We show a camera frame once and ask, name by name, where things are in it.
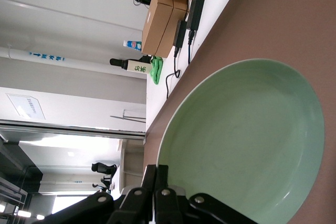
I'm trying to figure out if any black office chair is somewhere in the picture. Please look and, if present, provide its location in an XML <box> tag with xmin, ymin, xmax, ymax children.
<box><xmin>91</xmin><ymin>162</ymin><xmax>118</xmax><ymax>175</ymax></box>
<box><xmin>92</xmin><ymin>176</ymin><xmax>113</xmax><ymax>192</ymax></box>

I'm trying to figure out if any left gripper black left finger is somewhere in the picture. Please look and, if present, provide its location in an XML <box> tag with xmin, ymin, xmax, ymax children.
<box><xmin>33</xmin><ymin>164</ymin><xmax>158</xmax><ymax>224</ymax></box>

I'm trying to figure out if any tea bottle with black cap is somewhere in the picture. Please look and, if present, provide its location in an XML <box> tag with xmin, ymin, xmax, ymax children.
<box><xmin>109</xmin><ymin>58</ymin><xmax>152</xmax><ymax>74</ymax></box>

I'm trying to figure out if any green plate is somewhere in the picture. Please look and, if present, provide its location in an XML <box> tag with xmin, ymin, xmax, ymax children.
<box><xmin>156</xmin><ymin>58</ymin><xmax>326</xmax><ymax>224</ymax></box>

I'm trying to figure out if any white wall sign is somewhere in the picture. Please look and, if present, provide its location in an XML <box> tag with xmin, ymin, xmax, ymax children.
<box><xmin>6</xmin><ymin>93</ymin><xmax>46</xmax><ymax>120</ymax></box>

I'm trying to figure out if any black adapter cable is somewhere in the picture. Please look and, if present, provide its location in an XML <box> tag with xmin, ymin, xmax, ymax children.
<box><xmin>187</xmin><ymin>29</ymin><xmax>197</xmax><ymax>65</ymax></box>
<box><xmin>165</xmin><ymin>46</ymin><xmax>182</xmax><ymax>99</ymax></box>

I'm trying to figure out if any blue white carton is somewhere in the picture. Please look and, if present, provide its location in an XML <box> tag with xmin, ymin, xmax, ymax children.
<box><xmin>123</xmin><ymin>39</ymin><xmax>143</xmax><ymax>51</ymax></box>

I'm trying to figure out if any thin metal rack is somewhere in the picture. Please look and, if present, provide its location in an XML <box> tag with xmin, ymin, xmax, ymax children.
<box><xmin>109</xmin><ymin>109</ymin><xmax>146</xmax><ymax>124</ymax></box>

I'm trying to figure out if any small black power adapter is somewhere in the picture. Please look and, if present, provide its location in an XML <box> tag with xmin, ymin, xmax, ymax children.
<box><xmin>172</xmin><ymin>19</ymin><xmax>187</xmax><ymax>48</ymax></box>

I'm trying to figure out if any white cabinet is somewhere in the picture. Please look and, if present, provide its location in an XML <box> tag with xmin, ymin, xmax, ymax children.
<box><xmin>118</xmin><ymin>139</ymin><xmax>145</xmax><ymax>196</ymax></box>

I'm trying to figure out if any white pipe with blue label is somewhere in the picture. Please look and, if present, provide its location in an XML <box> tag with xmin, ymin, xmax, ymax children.
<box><xmin>0</xmin><ymin>46</ymin><xmax>147</xmax><ymax>80</ymax></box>

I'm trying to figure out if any large cardboard box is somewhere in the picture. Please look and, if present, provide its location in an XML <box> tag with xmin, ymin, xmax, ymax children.
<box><xmin>156</xmin><ymin>0</ymin><xmax>190</xmax><ymax>59</ymax></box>
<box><xmin>141</xmin><ymin>0</ymin><xmax>174</xmax><ymax>55</ymax></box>

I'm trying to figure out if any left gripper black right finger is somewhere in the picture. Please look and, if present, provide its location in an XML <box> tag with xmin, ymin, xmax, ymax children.
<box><xmin>153</xmin><ymin>165</ymin><xmax>257</xmax><ymax>224</ymax></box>

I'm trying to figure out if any green cloth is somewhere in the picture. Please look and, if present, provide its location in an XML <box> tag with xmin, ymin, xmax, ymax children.
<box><xmin>149</xmin><ymin>55</ymin><xmax>164</xmax><ymax>86</ymax></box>

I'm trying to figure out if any black shelf frame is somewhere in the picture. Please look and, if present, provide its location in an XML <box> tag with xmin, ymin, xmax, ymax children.
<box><xmin>0</xmin><ymin>133</ymin><xmax>44</xmax><ymax>224</ymax></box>

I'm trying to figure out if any brown table mat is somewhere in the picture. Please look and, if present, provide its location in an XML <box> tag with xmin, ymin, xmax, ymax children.
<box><xmin>144</xmin><ymin>0</ymin><xmax>336</xmax><ymax>224</ymax></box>

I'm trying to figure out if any large black power adapter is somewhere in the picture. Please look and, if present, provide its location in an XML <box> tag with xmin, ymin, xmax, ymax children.
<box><xmin>185</xmin><ymin>0</ymin><xmax>206</xmax><ymax>31</ymax></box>

